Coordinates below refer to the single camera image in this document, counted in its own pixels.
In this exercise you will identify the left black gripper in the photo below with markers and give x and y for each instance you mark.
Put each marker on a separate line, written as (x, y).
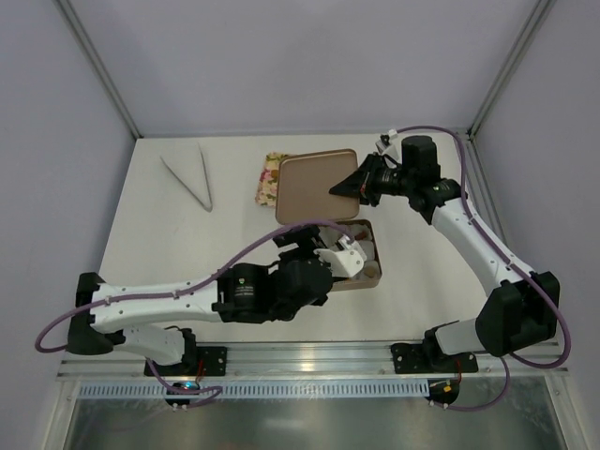
(306, 238)

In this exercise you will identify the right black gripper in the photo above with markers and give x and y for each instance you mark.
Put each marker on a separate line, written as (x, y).
(368, 179)

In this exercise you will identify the tan square tin lid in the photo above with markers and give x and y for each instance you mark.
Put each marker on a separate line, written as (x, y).
(303, 187)

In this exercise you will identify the tan chocolate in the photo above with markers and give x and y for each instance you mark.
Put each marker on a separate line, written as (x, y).
(370, 272)

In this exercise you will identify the metal tweezers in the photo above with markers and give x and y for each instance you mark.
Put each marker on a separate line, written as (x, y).
(188, 169)

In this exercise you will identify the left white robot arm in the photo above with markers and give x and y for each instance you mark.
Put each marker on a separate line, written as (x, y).
(130, 319)

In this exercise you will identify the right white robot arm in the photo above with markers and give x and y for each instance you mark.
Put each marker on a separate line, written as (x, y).
(521, 306)

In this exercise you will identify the tan square tin box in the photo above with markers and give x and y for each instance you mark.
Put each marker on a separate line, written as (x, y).
(369, 245)

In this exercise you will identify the floral pattern tray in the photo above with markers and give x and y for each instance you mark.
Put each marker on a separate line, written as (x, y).
(267, 189)

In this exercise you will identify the aluminium rail frame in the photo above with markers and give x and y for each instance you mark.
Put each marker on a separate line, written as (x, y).
(269, 361)

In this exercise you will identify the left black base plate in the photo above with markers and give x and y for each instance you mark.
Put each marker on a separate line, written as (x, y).
(211, 361)

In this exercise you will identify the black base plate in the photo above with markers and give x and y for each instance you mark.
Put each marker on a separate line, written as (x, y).
(211, 361)
(424, 358)

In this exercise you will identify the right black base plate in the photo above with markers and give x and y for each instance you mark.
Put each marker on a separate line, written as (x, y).
(424, 358)

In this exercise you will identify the slotted grey cable duct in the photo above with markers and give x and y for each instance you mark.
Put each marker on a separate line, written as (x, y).
(264, 389)

